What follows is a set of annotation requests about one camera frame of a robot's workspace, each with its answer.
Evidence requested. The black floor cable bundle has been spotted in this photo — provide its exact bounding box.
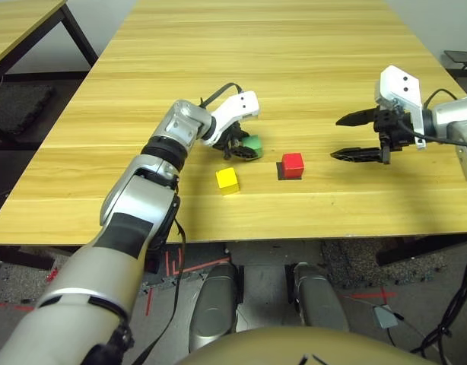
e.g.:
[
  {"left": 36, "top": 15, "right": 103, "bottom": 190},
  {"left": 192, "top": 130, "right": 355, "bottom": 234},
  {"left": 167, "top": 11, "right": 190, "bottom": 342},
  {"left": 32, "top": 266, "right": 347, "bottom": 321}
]
[{"left": 410, "top": 246, "right": 467, "bottom": 365}]

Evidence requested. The black metal stand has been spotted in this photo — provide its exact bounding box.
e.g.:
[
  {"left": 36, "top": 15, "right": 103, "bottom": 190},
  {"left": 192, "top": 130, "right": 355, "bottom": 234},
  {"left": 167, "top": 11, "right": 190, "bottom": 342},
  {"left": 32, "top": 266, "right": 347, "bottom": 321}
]
[{"left": 443, "top": 49, "right": 467, "bottom": 71}]

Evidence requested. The grey right robot foot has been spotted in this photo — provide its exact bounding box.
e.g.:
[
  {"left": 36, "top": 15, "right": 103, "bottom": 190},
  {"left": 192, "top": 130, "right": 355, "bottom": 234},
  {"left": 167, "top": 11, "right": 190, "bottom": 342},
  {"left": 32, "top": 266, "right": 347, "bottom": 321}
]
[{"left": 292, "top": 261, "right": 351, "bottom": 332}]

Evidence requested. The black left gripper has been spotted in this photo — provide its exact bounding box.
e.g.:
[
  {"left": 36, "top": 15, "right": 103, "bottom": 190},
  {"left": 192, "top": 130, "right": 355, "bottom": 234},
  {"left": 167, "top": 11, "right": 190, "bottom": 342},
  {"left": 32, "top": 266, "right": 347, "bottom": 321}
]
[{"left": 214, "top": 121, "right": 259, "bottom": 161}]

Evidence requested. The red block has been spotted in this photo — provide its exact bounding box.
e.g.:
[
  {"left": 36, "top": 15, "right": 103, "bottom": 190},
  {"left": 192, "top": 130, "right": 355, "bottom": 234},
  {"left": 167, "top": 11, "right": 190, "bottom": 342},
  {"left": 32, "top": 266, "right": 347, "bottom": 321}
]
[{"left": 281, "top": 152, "right": 305, "bottom": 179}]

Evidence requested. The black left wrist camera cable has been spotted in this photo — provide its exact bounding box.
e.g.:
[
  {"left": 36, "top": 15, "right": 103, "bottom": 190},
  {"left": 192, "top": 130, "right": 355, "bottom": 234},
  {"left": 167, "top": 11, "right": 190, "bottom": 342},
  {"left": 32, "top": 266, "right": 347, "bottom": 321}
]
[{"left": 132, "top": 82, "right": 245, "bottom": 365}]

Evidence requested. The grey left robot foot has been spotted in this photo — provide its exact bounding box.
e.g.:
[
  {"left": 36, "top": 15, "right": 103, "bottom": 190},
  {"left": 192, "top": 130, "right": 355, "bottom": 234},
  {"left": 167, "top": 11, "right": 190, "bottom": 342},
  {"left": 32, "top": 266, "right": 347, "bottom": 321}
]
[{"left": 188, "top": 262, "right": 240, "bottom": 353}]

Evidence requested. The small grey floor box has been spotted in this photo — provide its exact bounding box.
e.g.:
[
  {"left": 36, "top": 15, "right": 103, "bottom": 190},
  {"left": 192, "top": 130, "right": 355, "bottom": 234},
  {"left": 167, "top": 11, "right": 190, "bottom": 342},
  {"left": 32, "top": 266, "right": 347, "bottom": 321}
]
[{"left": 373, "top": 303, "right": 400, "bottom": 330}]

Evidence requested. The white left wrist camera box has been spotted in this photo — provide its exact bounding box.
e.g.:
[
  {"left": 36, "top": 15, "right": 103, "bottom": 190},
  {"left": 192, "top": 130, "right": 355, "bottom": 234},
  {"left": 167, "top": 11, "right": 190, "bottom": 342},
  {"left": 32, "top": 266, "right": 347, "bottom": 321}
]
[{"left": 201, "top": 90, "right": 261, "bottom": 148}]

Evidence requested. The yellow block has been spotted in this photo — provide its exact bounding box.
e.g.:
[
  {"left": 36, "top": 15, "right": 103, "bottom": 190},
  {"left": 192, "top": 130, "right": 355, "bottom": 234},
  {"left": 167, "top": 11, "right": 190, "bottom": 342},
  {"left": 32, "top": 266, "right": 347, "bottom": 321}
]
[{"left": 214, "top": 167, "right": 240, "bottom": 196}]

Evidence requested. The red angled floor tape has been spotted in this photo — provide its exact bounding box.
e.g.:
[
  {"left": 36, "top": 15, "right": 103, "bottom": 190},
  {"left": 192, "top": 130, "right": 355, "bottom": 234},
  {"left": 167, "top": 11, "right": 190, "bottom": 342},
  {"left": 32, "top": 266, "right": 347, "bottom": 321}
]
[{"left": 164, "top": 246, "right": 230, "bottom": 275}]

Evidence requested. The tan robot torso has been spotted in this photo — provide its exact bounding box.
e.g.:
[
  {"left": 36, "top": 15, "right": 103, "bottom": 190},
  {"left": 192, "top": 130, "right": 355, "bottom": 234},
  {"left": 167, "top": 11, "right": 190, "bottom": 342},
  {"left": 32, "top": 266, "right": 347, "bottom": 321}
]
[{"left": 179, "top": 326, "right": 440, "bottom": 365}]

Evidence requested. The black floor mat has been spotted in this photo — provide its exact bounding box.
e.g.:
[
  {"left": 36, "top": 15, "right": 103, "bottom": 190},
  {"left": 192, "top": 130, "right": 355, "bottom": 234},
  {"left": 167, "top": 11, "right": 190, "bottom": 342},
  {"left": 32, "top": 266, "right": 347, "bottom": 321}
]
[{"left": 0, "top": 84, "right": 56, "bottom": 134}]

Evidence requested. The speckled grey floor mat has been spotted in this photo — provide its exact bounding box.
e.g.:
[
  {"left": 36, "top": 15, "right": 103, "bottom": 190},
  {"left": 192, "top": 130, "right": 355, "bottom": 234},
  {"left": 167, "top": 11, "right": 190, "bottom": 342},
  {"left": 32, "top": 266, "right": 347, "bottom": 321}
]
[{"left": 320, "top": 238, "right": 447, "bottom": 288}]

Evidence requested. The red floor tape cross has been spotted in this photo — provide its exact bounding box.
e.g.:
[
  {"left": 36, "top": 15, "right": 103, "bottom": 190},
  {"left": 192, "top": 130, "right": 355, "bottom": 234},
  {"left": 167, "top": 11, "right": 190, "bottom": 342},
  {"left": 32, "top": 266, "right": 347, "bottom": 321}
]
[{"left": 343, "top": 285, "right": 397, "bottom": 305}]

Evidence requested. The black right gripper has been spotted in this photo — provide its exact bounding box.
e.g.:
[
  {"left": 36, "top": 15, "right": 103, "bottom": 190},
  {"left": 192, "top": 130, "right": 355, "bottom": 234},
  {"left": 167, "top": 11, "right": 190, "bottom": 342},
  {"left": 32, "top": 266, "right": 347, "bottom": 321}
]
[{"left": 329, "top": 107, "right": 417, "bottom": 165}]

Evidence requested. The wooden side table black frame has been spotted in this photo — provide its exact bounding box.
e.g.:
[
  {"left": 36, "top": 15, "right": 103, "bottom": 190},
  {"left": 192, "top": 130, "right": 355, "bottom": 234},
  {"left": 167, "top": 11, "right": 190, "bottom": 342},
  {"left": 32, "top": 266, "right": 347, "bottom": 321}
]
[{"left": 0, "top": 0, "right": 100, "bottom": 83}]

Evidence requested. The green block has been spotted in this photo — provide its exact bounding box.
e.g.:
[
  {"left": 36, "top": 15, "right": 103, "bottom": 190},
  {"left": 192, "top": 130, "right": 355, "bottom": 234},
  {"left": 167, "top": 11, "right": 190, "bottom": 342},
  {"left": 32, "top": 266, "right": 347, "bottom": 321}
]
[{"left": 240, "top": 135, "right": 265, "bottom": 160}]

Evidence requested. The grey robot foot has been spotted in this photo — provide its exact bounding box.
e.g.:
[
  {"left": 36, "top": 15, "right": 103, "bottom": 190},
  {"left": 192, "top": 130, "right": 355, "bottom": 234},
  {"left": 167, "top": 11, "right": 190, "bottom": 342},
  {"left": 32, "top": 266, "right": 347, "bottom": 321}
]
[
  {"left": 292, "top": 261, "right": 351, "bottom": 332},
  {"left": 188, "top": 262, "right": 240, "bottom": 353}
]

